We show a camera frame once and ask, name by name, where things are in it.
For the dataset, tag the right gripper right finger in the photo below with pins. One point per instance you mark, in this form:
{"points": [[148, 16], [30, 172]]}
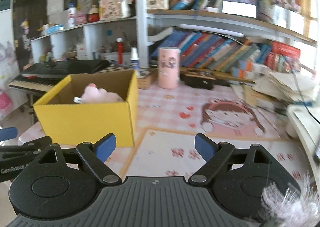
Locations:
{"points": [[216, 156]]}

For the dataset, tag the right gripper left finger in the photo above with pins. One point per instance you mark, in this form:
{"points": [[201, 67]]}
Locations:
{"points": [[93, 157]]}

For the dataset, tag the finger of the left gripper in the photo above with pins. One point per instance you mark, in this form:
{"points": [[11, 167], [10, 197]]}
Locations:
{"points": [[8, 133]]}

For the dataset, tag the pink plush toy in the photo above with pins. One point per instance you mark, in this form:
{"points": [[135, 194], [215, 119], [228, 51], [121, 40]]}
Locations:
{"points": [[94, 95]]}

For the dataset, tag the yellow cardboard box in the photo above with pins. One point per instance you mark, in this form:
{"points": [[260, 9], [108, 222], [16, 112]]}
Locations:
{"points": [[69, 123]]}

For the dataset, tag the pink cartoon desk mat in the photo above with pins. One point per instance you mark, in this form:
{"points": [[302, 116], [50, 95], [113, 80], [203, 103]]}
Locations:
{"points": [[168, 152]]}

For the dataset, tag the black electronic keyboard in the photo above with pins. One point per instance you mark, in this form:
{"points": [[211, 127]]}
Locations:
{"points": [[41, 77]]}

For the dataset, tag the dark brown wooden holder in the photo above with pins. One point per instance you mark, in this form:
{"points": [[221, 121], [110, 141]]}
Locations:
{"points": [[197, 78]]}

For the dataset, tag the orange white boxes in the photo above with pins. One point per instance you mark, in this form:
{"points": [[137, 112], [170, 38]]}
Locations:
{"points": [[247, 70]]}

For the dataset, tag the wooden chess box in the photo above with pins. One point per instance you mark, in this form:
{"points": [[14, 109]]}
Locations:
{"points": [[146, 77]]}

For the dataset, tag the white plastic device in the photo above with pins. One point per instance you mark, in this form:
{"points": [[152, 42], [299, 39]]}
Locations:
{"points": [[307, 128]]}

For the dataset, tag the stack of papers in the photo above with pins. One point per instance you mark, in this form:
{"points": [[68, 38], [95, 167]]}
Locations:
{"points": [[289, 87]]}

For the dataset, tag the white spray bottle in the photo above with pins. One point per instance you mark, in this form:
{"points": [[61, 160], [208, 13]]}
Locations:
{"points": [[134, 60]]}

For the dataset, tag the row of leaning books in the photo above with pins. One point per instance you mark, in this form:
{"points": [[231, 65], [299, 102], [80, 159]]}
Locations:
{"points": [[212, 51]]}

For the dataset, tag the pink cylindrical container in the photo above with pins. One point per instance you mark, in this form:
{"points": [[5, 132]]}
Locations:
{"points": [[168, 67]]}

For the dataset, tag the red bottle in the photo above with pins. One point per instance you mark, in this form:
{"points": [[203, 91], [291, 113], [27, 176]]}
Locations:
{"points": [[120, 47]]}

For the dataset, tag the white bookshelf unit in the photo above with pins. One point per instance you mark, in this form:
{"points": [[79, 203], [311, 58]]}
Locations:
{"points": [[93, 35]]}

